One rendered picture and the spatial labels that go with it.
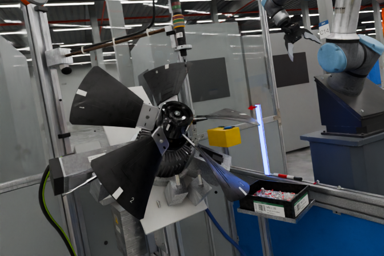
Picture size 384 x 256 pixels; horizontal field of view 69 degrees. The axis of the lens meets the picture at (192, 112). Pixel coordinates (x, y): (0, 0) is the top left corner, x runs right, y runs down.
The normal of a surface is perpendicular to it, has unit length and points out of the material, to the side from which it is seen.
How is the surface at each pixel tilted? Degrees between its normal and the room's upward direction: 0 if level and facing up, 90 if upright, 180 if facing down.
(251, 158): 90
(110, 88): 78
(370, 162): 90
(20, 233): 90
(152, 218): 50
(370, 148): 90
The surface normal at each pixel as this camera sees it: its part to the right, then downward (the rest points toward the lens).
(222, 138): -0.83, 0.16
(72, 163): 0.31, -0.66
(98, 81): 0.14, -0.25
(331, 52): -0.90, 0.28
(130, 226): 0.53, -0.04
